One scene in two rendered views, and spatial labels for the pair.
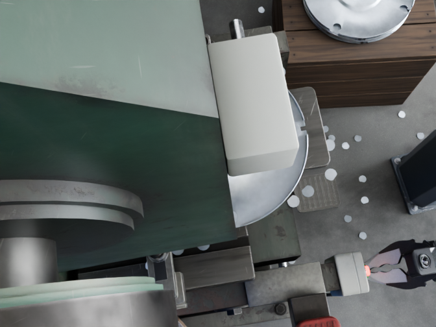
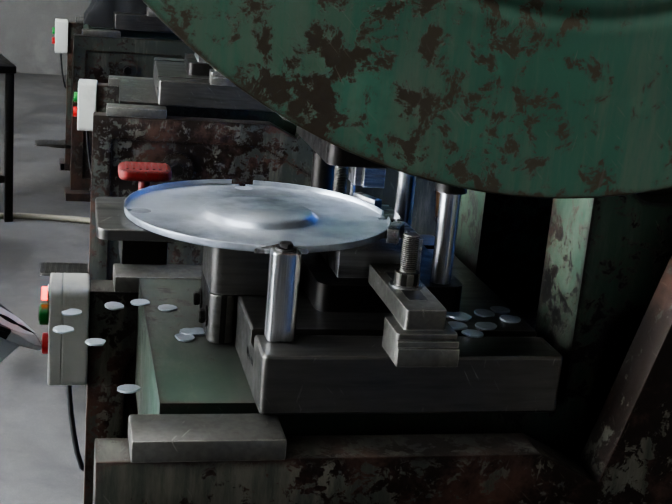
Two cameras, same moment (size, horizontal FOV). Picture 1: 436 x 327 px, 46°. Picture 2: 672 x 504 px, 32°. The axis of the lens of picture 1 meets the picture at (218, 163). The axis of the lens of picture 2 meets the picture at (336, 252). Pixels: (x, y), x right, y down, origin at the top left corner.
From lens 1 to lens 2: 1.57 m
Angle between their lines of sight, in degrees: 89
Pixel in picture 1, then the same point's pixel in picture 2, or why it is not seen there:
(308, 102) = (111, 222)
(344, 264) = (78, 283)
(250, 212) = (216, 187)
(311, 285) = (132, 267)
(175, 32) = not seen: outside the picture
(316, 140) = (110, 206)
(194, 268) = not seen: hidden behind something
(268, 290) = (190, 269)
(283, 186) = (168, 191)
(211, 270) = not seen: hidden behind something
